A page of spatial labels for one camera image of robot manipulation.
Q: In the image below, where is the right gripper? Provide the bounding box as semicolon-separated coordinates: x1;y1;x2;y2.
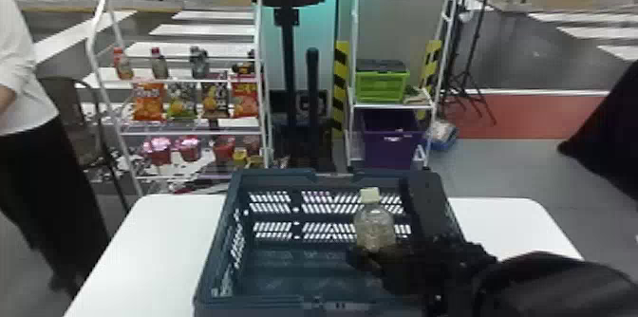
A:
346;246;467;305

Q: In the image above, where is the clear bottle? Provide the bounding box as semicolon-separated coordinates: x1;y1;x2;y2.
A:
352;186;399;254

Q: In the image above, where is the blue basket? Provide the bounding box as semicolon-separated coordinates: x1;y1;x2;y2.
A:
192;167;467;317

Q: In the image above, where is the purple crate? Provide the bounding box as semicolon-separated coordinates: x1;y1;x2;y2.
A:
359;108;426;171

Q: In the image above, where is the green basket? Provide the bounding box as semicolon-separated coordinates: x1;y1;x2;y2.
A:
354;58;411;104

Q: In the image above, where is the red noodle cup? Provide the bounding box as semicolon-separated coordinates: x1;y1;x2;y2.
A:
212;135;237;163

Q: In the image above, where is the red snack packet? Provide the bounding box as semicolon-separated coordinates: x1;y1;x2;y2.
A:
230;77;260;120

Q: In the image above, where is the black snack packet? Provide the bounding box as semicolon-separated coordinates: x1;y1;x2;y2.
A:
200;82;231;120

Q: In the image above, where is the black tripod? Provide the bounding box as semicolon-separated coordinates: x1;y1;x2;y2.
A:
441;0;500;127

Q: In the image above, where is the green snack packet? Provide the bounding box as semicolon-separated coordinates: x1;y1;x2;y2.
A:
166;82;198;121

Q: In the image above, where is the dark bottle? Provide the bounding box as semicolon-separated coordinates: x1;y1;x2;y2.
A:
188;45;211;81

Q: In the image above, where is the orange snack packet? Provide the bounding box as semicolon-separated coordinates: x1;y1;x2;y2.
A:
131;82;166;122

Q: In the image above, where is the brown bottle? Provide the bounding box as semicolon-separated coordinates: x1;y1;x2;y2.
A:
149;47;170;81

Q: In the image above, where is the person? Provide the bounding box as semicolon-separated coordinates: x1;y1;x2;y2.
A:
0;0;112;296

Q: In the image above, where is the striped post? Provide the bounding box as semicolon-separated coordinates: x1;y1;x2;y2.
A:
331;39;351;134
419;39;444;96

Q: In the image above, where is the white wire rack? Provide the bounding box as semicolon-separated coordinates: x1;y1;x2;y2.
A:
84;0;273;198
344;0;468;171

